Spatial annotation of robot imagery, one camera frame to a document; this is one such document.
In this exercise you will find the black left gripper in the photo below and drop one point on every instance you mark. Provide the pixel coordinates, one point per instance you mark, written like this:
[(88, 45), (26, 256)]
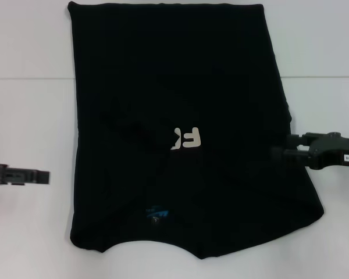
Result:
[(0, 174)]

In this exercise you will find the black t-shirt with FREE print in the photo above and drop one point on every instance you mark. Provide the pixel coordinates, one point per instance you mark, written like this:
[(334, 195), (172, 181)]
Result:
[(177, 72)]

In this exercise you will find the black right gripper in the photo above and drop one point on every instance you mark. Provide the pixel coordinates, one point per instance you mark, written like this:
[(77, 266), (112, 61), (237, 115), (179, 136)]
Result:
[(331, 151)]

